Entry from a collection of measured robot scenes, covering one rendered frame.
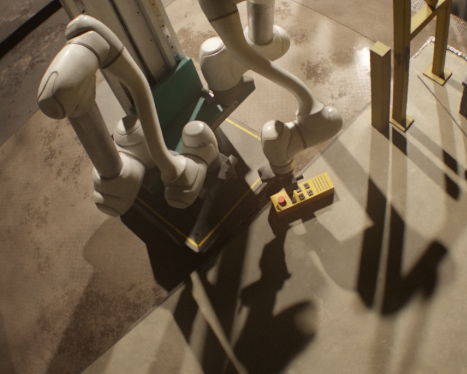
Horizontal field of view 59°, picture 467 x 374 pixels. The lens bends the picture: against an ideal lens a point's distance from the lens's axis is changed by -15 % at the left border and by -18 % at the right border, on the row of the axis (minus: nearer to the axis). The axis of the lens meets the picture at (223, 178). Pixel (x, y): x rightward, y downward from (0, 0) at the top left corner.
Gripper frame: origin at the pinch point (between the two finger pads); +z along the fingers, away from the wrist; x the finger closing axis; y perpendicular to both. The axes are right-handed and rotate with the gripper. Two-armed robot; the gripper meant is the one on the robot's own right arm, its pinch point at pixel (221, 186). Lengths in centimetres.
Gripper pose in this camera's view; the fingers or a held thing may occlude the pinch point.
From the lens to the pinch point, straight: 188.8
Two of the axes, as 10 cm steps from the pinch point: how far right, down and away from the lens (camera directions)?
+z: 2.4, 5.1, 8.3
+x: -6.5, 7.1, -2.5
